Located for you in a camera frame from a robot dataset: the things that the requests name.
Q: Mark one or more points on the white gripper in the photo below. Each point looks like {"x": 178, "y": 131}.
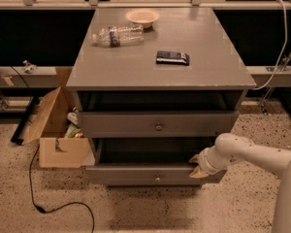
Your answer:
{"x": 204, "y": 162}

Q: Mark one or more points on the grey drawer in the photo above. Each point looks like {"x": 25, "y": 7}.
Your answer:
{"x": 156, "y": 124}
{"x": 148, "y": 162}

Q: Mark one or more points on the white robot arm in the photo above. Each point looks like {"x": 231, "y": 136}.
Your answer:
{"x": 229, "y": 149}

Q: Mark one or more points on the grey top drawer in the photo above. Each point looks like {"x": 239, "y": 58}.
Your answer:
{"x": 156, "y": 124}

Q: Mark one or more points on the grey drawer cabinet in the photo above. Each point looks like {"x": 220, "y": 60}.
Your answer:
{"x": 128, "y": 79}

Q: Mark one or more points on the open cardboard box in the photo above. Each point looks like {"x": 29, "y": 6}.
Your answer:
{"x": 49, "y": 126}

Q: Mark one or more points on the dark blue snack packet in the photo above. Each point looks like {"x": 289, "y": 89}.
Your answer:
{"x": 171, "y": 57}

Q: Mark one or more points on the green packet in box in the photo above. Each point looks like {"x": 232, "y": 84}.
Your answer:
{"x": 72, "y": 131}

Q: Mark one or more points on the white bottle in box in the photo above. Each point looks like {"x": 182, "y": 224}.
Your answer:
{"x": 72, "y": 117}

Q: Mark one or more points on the clear plastic water bottle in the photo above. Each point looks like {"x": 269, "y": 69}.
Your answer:
{"x": 119, "y": 36}

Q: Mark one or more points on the beige bowl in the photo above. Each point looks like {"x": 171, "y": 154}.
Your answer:
{"x": 144, "y": 17}

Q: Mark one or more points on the small clear object on ledge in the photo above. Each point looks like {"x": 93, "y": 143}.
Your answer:
{"x": 28, "y": 67}

